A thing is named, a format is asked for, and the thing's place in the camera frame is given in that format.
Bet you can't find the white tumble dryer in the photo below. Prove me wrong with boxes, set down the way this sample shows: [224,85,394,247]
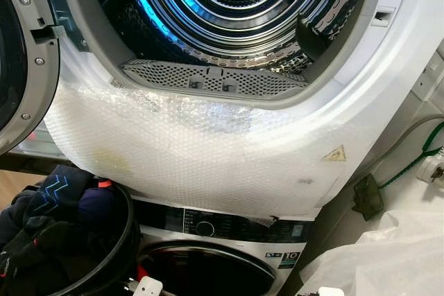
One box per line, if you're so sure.
[35,0,444,220]

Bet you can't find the washer warranty sticker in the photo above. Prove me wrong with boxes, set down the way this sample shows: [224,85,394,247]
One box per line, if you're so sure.
[266,251,301,270]

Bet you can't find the grey power cable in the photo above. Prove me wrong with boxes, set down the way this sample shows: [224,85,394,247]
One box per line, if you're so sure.
[361,114,444,172]

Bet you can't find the silver washing machine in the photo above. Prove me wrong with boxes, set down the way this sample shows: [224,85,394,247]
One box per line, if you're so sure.
[128,198,323,296]

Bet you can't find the white power plug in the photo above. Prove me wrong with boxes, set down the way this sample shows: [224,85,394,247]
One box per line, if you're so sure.
[415,152,444,184]

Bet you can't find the white plastic bag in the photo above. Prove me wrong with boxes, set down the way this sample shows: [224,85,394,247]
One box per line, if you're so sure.
[297,209,444,296]

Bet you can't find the black laundry basket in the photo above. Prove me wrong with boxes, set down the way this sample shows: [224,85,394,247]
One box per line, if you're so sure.
[42,182,143,296]

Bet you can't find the grey lint filter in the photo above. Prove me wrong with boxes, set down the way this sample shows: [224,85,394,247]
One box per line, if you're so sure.
[121,59,309,99]

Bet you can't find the dark green cloth scrap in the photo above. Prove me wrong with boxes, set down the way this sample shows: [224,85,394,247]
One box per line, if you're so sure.
[352,175,384,222]

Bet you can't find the navy garment with blue print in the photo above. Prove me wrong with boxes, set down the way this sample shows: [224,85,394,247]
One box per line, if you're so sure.
[24,164,117,224]

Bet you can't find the clear bubble wrap sheet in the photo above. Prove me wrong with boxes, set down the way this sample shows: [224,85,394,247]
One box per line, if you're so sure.
[43,81,389,219]

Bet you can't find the black washer control knob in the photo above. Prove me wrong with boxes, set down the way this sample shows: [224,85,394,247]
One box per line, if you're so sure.
[194,220,216,238]

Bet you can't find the green cable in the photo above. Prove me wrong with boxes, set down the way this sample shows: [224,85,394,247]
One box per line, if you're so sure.
[378,121,444,189]

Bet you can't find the dark round washer door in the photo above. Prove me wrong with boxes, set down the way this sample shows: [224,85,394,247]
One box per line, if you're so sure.
[137,241,278,296]

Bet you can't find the yellow triangle warning sticker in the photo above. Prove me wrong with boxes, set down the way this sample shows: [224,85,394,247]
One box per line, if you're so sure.
[323,145,347,163]

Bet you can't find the black garment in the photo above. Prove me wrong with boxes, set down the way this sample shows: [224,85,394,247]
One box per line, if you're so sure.
[0,192,119,296]

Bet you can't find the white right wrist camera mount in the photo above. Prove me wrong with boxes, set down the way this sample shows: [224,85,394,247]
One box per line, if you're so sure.
[318,286,345,296]

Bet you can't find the white wall socket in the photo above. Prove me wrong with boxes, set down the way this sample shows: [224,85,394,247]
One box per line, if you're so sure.
[411,50,444,103]

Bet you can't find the grey dryer door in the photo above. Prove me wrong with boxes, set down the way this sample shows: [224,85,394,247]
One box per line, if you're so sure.
[0,0,62,157]

